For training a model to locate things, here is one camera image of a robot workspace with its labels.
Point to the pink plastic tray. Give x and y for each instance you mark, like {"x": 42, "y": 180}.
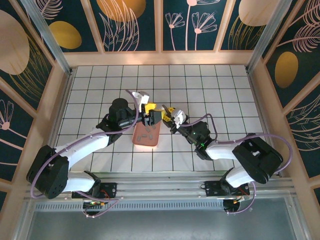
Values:
{"x": 145, "y": 145}

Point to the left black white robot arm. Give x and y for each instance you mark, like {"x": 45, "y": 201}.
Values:
{"x": 50, "y": 172}

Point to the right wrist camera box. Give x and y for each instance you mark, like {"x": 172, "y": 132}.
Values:
{"x": 180, "y": 115}

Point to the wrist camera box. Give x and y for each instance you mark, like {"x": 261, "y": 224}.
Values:
{"x": 141, "y": 98}
{"x": 180, "y": 115}

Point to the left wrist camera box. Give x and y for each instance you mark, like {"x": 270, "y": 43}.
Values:
{"x": 141, "y": 98}

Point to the aluminium frame rail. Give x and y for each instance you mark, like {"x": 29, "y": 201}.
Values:
{"x": 162, "y": 185}

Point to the aluminium corner post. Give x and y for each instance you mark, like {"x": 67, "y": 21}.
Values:
{"x": 49, "y": 37}
{"x": 268, "y": 37}

